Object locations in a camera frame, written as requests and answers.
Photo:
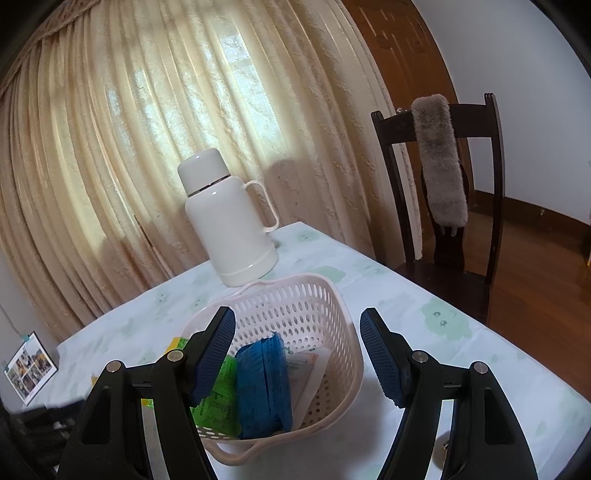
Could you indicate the pink plastic basket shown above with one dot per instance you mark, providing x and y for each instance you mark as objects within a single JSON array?
[{"x": 295, "y": 304}]

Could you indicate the white packet green print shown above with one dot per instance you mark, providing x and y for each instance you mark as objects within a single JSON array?
[{"x": 304, "y": 374}]

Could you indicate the blue snack packet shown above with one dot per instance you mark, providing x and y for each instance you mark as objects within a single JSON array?
[{"x": 263, "y": 387}]

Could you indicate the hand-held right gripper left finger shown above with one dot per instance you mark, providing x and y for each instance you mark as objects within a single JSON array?
[{"x": 212, "y": 357}]

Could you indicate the green snack packet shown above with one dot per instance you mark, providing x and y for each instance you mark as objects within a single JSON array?
[{"x": 221, "y": 406}]

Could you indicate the photo collage board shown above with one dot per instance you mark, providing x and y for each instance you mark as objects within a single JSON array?
[{"x": 30, "y": 369}]

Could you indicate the brown wooden door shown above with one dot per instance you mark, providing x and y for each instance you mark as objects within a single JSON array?
[{"x": 406, "y": 46}]

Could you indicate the dark wooden chair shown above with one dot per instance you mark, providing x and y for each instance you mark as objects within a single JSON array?
[{"x": 496, "y": 207}]

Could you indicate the grey furry cloth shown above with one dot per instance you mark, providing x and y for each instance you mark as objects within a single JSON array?
[{"x": 438, "y": 161}]

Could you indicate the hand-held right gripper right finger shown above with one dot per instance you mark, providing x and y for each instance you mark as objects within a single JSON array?
[{"x": 383, "y": 357}]

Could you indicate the beige patterned curtain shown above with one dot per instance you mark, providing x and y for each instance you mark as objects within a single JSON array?
[{"x": 115, "y": 138}]

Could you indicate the white thermos jug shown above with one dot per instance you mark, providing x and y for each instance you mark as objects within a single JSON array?
[{"x": 226, "y": 230}]

